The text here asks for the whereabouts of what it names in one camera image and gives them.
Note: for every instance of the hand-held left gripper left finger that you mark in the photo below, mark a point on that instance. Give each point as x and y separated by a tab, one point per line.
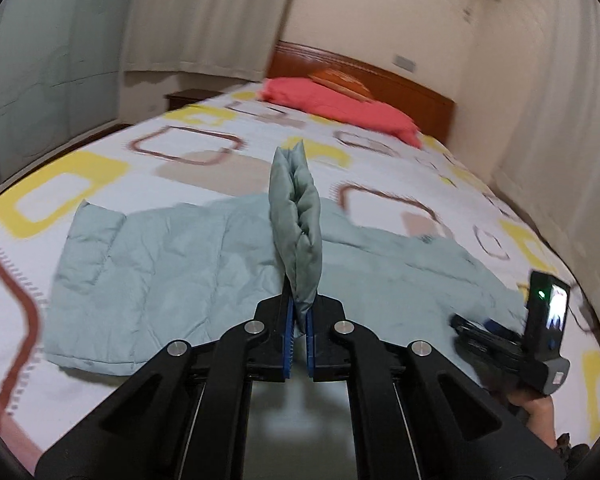
289	332

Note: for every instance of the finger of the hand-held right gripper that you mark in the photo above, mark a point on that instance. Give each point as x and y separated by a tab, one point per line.
487	337

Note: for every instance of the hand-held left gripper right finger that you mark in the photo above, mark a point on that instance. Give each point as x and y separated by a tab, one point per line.
310	345

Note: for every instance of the light green puffer jacket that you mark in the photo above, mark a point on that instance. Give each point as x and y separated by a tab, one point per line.
180	270

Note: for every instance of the person's right forearm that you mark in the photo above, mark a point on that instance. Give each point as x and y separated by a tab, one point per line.
532	415

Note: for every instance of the long cream curtain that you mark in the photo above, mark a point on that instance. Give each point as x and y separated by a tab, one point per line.
555	135

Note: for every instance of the bed with patterned sheet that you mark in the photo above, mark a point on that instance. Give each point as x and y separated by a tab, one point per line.
130	170

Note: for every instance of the red pillow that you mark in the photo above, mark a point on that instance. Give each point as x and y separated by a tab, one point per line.
340	106

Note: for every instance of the wooden headboard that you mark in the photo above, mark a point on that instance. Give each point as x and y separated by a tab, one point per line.
410	95

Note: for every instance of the dark wooden nightstand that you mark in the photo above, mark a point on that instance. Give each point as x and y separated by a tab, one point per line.
190	96

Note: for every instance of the orange pillow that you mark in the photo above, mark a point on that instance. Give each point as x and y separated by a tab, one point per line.
340	80

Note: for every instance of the short cream curtain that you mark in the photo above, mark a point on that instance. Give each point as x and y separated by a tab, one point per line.
205	20

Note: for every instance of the glass door wardrobe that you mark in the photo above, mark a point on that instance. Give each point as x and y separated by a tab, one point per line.
40	85

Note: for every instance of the wall switch panel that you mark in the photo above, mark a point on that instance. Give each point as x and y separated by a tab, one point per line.
404	62

